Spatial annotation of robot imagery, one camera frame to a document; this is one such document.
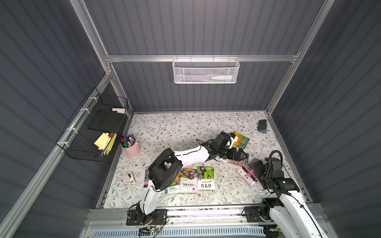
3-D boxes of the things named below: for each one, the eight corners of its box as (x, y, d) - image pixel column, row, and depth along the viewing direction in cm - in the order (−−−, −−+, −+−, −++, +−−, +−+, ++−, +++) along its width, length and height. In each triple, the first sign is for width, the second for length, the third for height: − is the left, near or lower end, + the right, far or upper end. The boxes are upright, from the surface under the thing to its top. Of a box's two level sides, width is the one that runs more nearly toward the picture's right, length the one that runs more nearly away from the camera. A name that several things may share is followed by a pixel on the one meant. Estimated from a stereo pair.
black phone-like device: (257, 131, 111) (259, 127, 107) (257, 122, 116) (259, 118, 113) (264, 133, 110) (266, 129, 106) (264, 123, 116) (266, 119, 112)
